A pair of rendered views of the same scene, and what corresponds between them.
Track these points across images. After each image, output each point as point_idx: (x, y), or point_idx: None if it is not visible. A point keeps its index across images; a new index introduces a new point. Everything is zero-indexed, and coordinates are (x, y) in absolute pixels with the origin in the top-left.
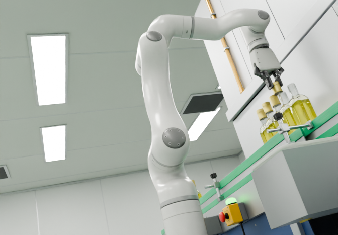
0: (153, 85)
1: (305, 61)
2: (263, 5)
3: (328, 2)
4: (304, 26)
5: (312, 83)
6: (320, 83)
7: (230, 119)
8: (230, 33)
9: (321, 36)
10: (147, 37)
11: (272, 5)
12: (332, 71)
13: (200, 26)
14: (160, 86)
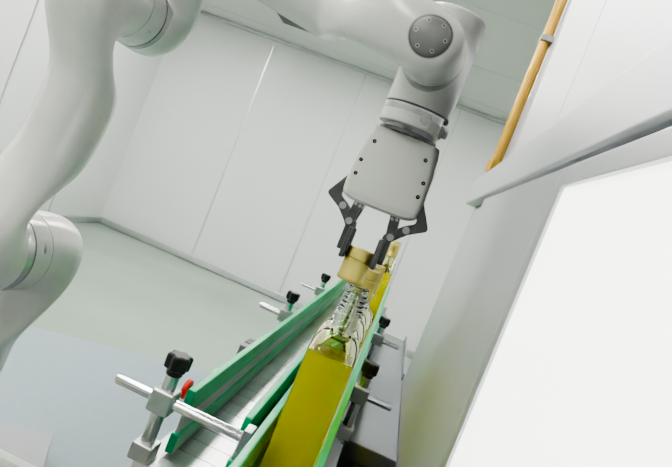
0: (40, 94)
1: (486, 250)
2: None
3: (582, 139)
4: (545, 150)
5: (453, 324)
6: (449, 345)
7: (467, 200)
8: (571, 4)
9: (512, 234)
10: None
11: None
12: (455, 359)
13: None
14: (49, 106)
